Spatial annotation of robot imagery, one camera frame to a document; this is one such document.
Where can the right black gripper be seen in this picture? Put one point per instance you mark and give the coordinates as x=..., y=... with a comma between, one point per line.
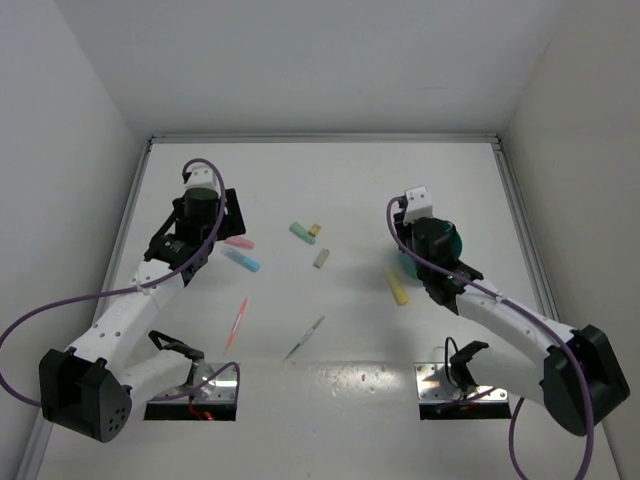
x=401, y=228

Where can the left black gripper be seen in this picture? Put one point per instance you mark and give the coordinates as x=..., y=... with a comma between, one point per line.
x=232, y=223

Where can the blue highlighter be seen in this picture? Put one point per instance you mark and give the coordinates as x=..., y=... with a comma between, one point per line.
x=241, y=259

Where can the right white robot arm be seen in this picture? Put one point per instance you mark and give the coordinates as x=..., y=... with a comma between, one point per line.
x=574, y=373

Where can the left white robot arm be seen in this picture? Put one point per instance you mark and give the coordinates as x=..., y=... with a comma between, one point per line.
x=121, y=362

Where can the teal round divided container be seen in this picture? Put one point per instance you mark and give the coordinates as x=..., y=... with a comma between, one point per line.
x=457, y=240

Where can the pink highlighter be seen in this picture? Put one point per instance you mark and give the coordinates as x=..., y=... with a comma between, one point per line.
x=240, y=243

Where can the yellow highlighter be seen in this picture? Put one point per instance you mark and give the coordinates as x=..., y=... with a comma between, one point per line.
x=397, y=289

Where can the green highlighter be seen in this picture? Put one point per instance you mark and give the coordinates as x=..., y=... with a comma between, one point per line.
x=302, y=233

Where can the pink pen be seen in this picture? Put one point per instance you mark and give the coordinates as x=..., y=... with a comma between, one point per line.
x=240, y=314

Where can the beige eraser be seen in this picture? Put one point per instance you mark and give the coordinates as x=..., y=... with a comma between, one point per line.
x=321, y=258

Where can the green pen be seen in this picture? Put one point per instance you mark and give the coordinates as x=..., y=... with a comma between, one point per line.
x=305, y=337

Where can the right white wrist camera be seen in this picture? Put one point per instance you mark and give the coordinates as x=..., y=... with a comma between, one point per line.
x=419, y=205

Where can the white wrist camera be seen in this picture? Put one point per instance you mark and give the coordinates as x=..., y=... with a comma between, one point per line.
x=419, y=205
x=202, y=177

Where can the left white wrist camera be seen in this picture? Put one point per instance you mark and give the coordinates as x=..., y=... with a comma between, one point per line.
x=202, y=177

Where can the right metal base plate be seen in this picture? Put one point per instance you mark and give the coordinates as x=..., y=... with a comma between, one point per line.
x=434, y=388

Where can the metal base plate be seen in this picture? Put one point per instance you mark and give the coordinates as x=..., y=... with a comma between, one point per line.
x=215, y=383
x=434, y=388

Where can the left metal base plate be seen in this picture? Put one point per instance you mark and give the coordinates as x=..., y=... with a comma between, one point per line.
x=215, y=383

